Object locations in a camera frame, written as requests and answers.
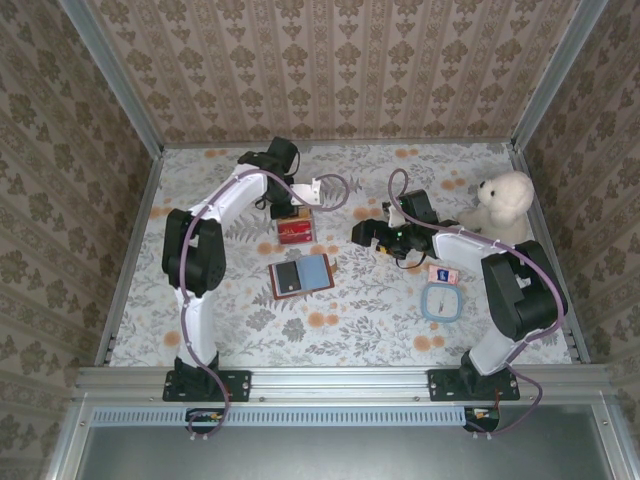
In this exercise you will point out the orange credit card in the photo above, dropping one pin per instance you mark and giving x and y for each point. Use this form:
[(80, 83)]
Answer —
[(302, 215)]

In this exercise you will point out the red and yellow box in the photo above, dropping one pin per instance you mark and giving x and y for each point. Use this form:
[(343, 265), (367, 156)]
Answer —
[(295, 232)]

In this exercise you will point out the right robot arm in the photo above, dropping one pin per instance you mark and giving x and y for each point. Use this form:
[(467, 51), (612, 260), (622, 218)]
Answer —
[(460, 247)]

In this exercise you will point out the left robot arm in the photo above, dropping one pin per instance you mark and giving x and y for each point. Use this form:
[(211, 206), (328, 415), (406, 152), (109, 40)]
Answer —
[(230, 195)]

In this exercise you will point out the black chip credit card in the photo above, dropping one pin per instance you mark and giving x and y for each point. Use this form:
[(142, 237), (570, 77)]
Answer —
[(288, 277)]

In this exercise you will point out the pink tissue pack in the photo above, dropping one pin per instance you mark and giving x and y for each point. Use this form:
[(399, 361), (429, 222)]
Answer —
[(443, 275)]

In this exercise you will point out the floral table cover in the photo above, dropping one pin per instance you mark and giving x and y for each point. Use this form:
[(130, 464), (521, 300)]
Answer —
[(350, 330)]

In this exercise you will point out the white plush toy dog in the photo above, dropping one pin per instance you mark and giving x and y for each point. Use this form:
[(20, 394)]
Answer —
[(505, 210)]

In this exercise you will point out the grey metal panel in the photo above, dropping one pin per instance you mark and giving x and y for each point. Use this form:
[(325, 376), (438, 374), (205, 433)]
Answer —
[(350, 455)]

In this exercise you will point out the black wiring port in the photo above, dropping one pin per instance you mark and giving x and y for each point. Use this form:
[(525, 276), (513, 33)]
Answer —
[(207, 417)]

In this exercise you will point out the aluminium frame rail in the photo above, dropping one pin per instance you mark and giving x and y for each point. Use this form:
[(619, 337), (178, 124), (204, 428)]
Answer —
[(340, 382)]

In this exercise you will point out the aluminium corner post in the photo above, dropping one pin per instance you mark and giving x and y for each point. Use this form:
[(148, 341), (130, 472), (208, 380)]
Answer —
[(112, 75), (550, 75)]

